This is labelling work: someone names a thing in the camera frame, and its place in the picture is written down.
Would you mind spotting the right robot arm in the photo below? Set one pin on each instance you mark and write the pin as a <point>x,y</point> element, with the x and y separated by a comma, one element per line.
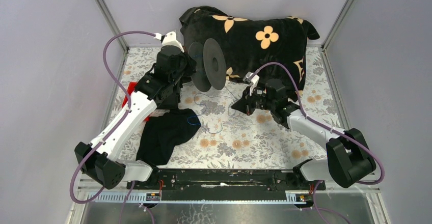
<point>346,163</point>

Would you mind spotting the black plastic box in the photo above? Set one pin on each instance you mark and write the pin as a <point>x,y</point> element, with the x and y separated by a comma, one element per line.
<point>172,101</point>

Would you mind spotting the black cloth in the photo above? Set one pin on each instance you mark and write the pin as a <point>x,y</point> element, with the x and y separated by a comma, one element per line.
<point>163,133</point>

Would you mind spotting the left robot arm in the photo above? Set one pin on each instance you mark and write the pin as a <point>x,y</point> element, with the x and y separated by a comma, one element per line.
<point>99,159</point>

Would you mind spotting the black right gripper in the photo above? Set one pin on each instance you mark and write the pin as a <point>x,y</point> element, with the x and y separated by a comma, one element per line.
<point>243,105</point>

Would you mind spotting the red plastic box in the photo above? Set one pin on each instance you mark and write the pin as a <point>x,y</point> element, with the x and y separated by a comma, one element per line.
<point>138,105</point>

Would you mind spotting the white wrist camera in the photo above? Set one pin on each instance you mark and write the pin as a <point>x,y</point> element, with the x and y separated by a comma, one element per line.
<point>169,39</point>
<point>252,80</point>

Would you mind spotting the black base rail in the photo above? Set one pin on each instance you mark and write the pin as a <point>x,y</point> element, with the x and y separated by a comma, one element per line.
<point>228,185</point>

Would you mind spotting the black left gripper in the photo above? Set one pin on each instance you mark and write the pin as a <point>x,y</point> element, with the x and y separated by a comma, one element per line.
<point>189,63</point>

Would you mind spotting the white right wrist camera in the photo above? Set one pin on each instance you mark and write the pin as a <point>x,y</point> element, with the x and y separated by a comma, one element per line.
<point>252,80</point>

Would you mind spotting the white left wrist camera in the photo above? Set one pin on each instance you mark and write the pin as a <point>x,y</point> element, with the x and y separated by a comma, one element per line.
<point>169,39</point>

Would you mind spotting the grey perforated spool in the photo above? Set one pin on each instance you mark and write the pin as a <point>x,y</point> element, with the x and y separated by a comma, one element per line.
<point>210,70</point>

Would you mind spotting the black flower-pattern plush blanket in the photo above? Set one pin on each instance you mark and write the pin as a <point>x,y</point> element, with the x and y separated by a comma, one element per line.
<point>274,48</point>

